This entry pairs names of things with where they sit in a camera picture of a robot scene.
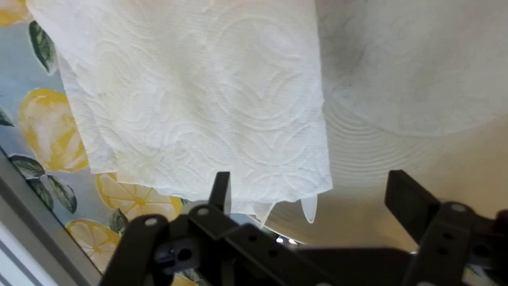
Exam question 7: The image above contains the lemon print tablecloth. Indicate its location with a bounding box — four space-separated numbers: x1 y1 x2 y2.
2 0 191 271

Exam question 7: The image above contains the white round plate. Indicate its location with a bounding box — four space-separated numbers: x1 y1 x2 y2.
268 0 508 247

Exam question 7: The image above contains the aluminium frame rail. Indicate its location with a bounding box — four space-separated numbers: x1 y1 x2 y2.
0 153 102 286

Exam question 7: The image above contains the white paper towel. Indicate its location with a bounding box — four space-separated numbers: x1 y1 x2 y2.
27 0 332 219

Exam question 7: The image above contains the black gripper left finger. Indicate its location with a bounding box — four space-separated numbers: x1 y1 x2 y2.
208 171 230 212

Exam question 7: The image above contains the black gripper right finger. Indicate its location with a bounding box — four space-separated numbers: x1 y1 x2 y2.
384 169 441 242

